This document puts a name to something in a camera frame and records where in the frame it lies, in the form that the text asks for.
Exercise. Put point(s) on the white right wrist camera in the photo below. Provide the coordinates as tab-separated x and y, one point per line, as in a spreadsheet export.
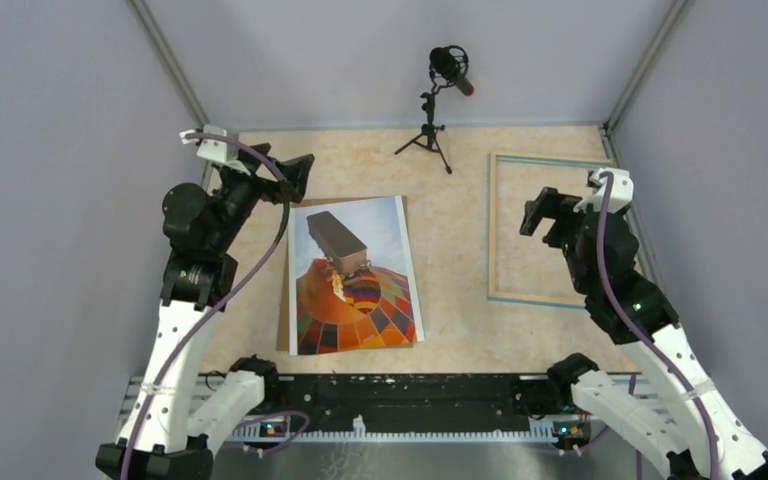
612	190

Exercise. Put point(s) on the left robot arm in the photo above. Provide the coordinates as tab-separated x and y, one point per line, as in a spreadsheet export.
165	437

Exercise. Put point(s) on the wooden picture frame blue edge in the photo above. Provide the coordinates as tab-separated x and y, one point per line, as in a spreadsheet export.
521	269

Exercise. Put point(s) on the hot air balloon photo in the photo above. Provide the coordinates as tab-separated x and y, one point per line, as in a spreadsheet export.
357	278

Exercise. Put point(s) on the black microphone on tripod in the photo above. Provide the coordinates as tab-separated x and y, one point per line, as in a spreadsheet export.
448	68

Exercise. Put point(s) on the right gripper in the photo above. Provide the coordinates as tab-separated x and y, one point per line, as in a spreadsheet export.
549	204

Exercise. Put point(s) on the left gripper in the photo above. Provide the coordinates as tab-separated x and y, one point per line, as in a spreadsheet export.
271	188

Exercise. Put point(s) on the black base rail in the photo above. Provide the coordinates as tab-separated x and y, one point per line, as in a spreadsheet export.
414	403

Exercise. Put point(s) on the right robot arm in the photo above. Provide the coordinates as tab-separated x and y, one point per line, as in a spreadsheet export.
701	438

